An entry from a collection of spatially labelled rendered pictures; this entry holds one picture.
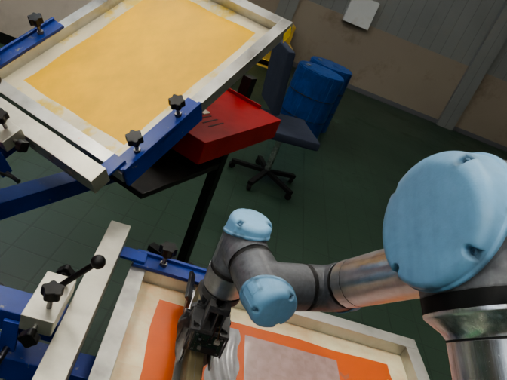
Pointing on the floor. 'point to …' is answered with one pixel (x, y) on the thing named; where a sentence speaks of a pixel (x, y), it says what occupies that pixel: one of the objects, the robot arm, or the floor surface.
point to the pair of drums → (316, 93)
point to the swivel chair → (289, 134)
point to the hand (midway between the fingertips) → (192, 356)
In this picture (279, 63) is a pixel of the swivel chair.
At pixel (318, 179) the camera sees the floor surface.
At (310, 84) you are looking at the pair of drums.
